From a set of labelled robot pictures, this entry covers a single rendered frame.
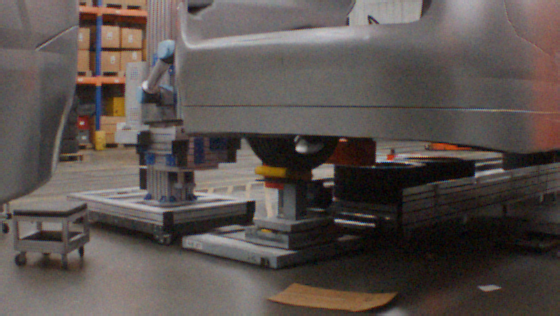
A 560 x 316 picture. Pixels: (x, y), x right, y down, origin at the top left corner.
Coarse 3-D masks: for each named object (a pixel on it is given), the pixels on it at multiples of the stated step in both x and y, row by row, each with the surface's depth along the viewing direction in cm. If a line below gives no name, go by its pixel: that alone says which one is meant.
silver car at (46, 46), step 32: (0, 0) 112; (32, 0) 120; (64, 0) 133; (0, 32) 112; (32, 32) 121; (64, 32) 134; (0, 64) 113; (32, 64) 122; (64, 64) 135; (0, 96) 114; (32, 96) 123; (64, 96) 138; (0, 128) 115; (32, 128) 125; (64, 128) 146; (0, 160) 116; (32, 160) 127; (0, 192) 117; (32, 192) 129
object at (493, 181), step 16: (480, 176) 527; (496, 176) 547; (512, 176) 568; (528, 176) 595; (544, 176) 623; (416, 192) 461; (432, 192) 476; (448, 192) 492; (464, 192) 509; (512, 192) 570
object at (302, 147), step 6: (288, 138) 447; (288, 144) 418; (294, 144) 449; (300, 144) 455; (306, 144) 452; (312, 144) 448; (318, 144) 446; (324, 144) 443; (294, 150) 422; (300, 150) 447; (306, 150) 445; (312, 150) 442; (318, 150) 439; (306, 156) 429; (312, 156) 434
